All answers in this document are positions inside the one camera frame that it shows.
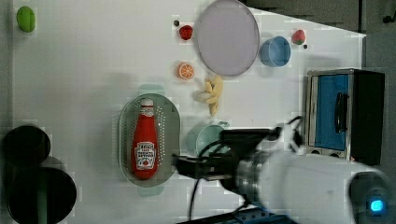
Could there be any black toaster oven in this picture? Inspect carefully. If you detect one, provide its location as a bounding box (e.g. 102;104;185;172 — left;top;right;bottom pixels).
304;68;385;166

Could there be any orange slice toy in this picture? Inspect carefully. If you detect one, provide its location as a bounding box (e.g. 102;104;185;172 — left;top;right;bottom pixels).
177;63;194;80

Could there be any blue bowl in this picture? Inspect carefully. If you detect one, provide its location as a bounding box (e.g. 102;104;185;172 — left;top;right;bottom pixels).
260;36;291;67

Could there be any purple round plate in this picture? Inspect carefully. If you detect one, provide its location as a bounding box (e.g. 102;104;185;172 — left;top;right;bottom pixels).
195;0;260;76

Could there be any red strawberry toy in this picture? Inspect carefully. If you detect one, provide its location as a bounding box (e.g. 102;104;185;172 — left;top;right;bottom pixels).
291;30;305;45

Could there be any peeled banana toy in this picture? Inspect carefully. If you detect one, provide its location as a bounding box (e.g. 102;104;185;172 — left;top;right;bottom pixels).
193;75;223;117

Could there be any red plush ketchup bottle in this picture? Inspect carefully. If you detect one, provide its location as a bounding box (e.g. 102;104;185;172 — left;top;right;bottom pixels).
131;98;159;180

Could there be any upper black cylinder cup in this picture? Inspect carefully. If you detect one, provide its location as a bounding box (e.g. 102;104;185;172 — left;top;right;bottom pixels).
3;125;50;167

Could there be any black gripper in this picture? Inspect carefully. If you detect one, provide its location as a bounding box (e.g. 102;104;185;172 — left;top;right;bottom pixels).
172;128;277;191

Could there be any black cylinder cup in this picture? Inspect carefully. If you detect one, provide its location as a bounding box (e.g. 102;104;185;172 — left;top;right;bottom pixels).
7;167;77;224
3;125;50;167

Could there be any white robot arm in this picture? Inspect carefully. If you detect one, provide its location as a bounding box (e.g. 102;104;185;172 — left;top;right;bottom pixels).
173;124;395;224

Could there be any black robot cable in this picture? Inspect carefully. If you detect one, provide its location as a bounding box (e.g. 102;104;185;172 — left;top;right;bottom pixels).
188;115;304;222

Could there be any light green cup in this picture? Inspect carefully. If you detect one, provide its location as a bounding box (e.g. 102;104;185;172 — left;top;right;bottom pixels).
186;121;230;156

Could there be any green lime toy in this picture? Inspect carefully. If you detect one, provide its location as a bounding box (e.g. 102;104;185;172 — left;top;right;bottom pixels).
17;6;36;33

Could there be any green oval strainer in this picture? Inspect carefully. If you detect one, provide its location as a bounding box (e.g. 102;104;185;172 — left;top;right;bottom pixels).
118;84;180;197

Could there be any lower black cylinder cup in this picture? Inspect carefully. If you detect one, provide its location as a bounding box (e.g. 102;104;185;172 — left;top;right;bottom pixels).
7;167;77;224

